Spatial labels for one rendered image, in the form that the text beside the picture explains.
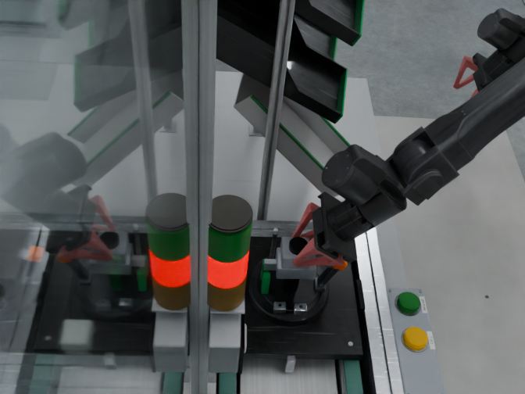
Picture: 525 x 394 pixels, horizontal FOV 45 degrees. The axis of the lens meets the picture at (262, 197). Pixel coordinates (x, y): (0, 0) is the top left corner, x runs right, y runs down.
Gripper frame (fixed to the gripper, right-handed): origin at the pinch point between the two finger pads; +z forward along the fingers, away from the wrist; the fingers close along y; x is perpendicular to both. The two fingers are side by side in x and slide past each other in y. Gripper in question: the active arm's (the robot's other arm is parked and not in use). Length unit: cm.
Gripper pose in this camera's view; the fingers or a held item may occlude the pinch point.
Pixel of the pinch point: (298, 250)
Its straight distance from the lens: 101.7
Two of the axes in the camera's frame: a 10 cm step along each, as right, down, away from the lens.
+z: -6.8, 4.7, 5.6
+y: 0.2, 7.7, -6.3
